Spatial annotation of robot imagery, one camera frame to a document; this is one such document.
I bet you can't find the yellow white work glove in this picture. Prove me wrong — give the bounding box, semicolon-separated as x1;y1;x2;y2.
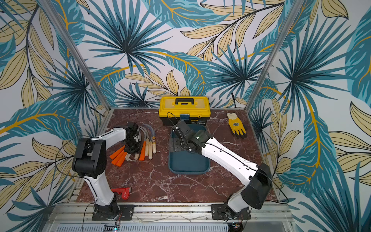
227;113;246;137

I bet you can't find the red black clamp tool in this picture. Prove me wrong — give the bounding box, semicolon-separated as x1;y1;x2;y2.
111;187;131;200

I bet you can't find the yellow black toolbox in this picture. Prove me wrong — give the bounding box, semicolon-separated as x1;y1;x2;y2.
158;96;211;126

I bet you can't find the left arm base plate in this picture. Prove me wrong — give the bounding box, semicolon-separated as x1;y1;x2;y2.
92;204;134;221

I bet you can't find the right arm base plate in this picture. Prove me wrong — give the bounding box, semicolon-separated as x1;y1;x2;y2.
211;204;251;221

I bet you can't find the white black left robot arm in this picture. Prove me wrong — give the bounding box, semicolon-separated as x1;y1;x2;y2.
72;122;142;220

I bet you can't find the teal plastic tray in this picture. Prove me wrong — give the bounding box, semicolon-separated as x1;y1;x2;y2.
168;132;210;175

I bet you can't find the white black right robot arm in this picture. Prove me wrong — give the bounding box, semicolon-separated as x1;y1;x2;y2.
172;121;272;220

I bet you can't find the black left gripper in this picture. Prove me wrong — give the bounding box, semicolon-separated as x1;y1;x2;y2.
122;137;143;155

